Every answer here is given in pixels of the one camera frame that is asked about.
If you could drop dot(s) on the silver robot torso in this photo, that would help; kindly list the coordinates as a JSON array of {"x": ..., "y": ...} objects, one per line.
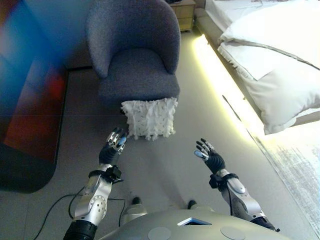
[{"x": 162, "y": 225}]

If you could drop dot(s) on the beige bed frame with light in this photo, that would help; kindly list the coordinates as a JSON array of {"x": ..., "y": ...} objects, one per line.
[{"x": 217, "y": 67}]

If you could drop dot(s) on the grey fabric armchair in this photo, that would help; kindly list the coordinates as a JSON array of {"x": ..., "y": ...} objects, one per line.
[{"x": 135, "y": 70}]

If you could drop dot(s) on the wooden nightstand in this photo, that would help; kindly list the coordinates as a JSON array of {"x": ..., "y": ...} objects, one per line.
[{"x": 183, "y": 15}]

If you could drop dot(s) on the white tasselled cushion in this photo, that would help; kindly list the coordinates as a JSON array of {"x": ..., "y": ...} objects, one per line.
[{"x": 150, "y": 120}]

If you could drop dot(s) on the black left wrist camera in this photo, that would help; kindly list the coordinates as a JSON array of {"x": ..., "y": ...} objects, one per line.
[{"x": 115, "y": 173}]

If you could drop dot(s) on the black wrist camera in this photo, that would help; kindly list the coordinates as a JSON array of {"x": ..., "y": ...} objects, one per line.
[
  {"x": 214, "y": 181},
  {"x": 115, "y": 173}
]

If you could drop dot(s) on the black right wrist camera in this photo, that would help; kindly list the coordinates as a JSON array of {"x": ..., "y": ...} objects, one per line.
[{"x": 214, "y": 181}]

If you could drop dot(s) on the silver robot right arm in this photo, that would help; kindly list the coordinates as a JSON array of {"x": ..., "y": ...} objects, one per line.
[{"x": 240, "y": 197}]

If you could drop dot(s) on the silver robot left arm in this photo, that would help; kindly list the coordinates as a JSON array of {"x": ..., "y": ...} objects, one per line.
[{"x": 96, "y": 200}]

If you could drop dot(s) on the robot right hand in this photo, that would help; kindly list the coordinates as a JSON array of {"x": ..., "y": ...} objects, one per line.
[{"x": 215, "y": 161}]

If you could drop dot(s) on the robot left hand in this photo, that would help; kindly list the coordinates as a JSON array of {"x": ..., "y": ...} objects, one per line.
[{"x": 110, "y": 152}]

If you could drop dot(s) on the bed with white bedding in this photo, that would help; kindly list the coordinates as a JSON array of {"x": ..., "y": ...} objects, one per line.
[{"x": 282, "y": 75}]

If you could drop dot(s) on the grey tasselled throw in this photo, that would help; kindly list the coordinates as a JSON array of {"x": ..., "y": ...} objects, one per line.
[{"x": 262, "y": 2}]

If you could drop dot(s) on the grey patterned rug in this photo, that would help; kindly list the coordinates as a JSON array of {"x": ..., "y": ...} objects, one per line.
[{"x": 300, "y": 170}]

